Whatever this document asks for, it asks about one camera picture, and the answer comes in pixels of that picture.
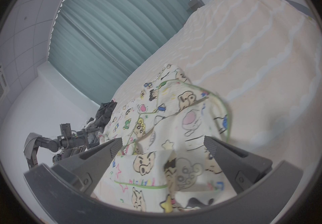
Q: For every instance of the white printed pyjama top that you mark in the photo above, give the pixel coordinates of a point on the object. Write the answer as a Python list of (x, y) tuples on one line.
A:
[(163, 122)]

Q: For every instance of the black garment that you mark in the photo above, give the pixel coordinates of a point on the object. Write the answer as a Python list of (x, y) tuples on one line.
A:
[(105, 115)]

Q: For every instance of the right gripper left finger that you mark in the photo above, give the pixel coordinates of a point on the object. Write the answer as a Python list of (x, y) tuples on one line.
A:
[(94, 164)]

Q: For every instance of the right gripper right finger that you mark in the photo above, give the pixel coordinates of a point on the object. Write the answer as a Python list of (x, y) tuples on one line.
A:
[(232, 165)]

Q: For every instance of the grey bedside table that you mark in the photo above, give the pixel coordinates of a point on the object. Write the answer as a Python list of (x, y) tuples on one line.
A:
[(195, 4)]

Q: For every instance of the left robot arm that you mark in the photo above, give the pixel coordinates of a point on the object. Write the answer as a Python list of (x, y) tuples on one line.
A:
[(31, 142)]

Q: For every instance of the bed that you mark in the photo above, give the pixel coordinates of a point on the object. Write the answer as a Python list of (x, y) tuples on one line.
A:
[(251, 54)]

